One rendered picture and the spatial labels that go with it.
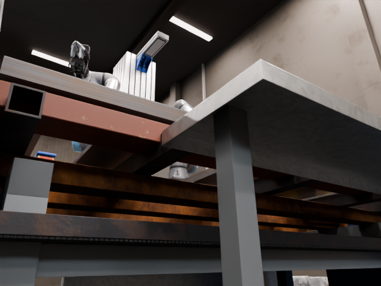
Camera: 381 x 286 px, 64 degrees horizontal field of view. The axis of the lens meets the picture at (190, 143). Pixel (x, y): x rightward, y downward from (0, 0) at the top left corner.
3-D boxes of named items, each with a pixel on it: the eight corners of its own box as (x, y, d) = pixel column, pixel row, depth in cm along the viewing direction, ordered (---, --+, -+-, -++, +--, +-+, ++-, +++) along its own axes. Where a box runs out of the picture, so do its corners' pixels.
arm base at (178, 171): (162, 183, 203) (163, 168, 206) (181, 186, 211) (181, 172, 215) (175, 177, 191) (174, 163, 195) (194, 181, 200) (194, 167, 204)
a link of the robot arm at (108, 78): (122, 89, 205) (117, 114, 161) (105, 88, 203) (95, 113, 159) (123, 72, 200) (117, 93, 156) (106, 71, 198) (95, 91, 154)
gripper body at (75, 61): (84, 67, 141) (87, 81, 152) (88, 53, 145) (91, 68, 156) (67, 63, 140) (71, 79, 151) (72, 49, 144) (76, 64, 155)
